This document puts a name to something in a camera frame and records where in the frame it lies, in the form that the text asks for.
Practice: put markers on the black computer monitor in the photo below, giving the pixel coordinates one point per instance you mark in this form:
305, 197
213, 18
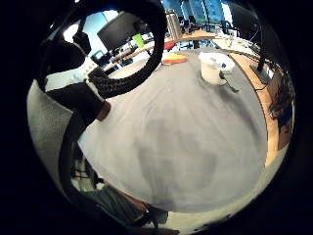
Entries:
119, 31

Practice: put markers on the green object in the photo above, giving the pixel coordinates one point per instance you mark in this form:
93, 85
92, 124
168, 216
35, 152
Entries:
139, 40

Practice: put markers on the orange and yellow flat object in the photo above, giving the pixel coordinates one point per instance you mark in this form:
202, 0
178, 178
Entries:
174, 58

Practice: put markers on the grey tablecloth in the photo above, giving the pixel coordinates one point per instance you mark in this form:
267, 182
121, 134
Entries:
176, 140

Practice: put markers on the red object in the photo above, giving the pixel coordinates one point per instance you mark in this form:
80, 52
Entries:
169, 45

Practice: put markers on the the person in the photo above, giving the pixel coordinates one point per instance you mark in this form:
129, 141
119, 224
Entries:
112, 202

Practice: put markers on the metal water bottle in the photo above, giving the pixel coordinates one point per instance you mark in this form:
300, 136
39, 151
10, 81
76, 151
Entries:
174, 26

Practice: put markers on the white plastic bucket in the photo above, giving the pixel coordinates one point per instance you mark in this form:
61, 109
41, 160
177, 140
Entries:
212, 70

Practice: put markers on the black monitor on stand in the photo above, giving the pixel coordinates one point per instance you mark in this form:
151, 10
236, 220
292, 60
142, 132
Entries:
260, 49

